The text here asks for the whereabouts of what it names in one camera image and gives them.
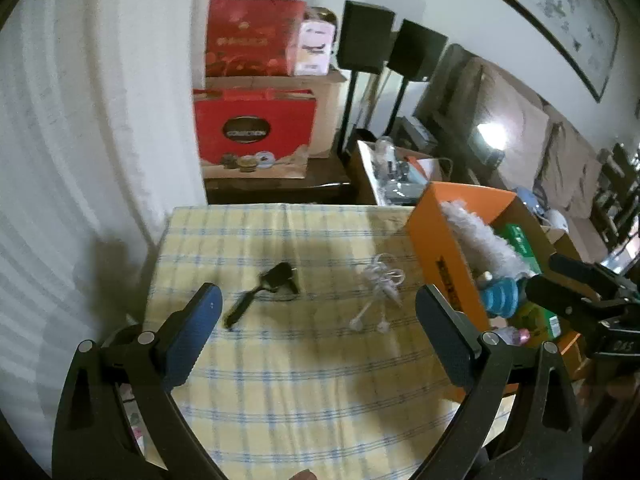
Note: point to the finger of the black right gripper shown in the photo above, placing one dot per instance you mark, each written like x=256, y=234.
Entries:
x=560, y=299
x=600, y=279

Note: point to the red gift box top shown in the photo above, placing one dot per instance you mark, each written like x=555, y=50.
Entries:
x=252, y=37

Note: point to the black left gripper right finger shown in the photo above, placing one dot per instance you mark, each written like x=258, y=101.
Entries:
x=518, y=418

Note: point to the brown sofa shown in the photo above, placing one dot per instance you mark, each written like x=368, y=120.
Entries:
x=545, y=153

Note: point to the red chocolate gift bag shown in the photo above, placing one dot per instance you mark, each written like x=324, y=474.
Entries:
x=254, y=133

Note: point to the yellow checked tablecloth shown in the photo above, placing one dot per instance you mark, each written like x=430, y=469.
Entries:
x=338, y=379

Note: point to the black speaker left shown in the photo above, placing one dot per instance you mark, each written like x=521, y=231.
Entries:
x=364, y=42

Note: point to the black speaker right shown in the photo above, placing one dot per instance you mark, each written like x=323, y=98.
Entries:
x=415, y=55

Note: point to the open box of clutter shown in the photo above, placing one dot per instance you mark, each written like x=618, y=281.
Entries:
x=386, y=175

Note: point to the bright lamp device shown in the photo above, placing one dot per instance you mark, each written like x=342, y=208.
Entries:
x=488, y=142

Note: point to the orange cardboard box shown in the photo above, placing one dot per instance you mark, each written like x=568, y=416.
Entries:
x=441, y=258

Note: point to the blue cone toy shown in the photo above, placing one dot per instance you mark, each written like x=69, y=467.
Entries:
x=502, y=298

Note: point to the framed wall painting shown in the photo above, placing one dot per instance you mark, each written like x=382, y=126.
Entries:
x=585, y=32

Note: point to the white fluffy duster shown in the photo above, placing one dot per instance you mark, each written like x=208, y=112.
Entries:
x=483, y=250

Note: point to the pink white tissue pack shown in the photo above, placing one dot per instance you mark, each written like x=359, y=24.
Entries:
x=314, y=48

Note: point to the dark wooden side table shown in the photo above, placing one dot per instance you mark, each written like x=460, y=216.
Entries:
x=326, y=183

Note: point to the black speaker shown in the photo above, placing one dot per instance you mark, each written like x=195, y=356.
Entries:
x=415, y=55
x=364, y=42

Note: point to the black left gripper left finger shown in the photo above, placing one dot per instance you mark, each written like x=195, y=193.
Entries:
x=93, y=438

